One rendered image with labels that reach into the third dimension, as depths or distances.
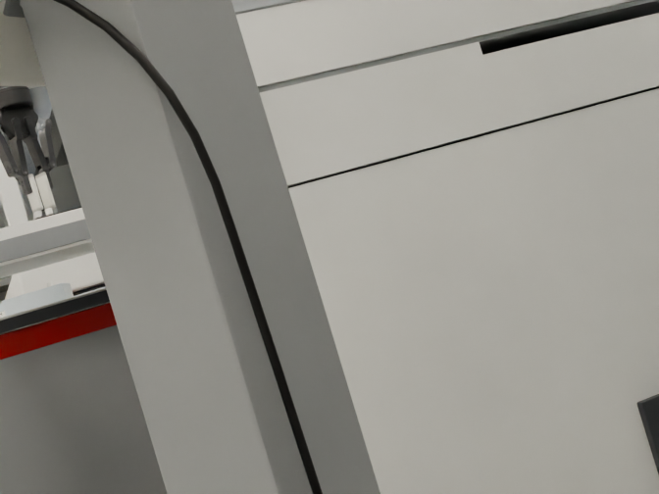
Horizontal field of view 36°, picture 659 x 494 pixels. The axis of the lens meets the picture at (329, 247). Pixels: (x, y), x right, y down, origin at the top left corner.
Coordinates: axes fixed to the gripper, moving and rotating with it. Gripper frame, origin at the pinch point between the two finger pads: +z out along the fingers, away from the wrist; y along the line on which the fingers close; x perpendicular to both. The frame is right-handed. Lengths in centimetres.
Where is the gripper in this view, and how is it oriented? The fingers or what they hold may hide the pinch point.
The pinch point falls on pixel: (39, 192)
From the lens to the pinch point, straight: 199.7
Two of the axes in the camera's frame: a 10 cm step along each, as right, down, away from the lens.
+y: 6.6, -2.0, 7.2
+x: -6.9, 2.2, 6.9
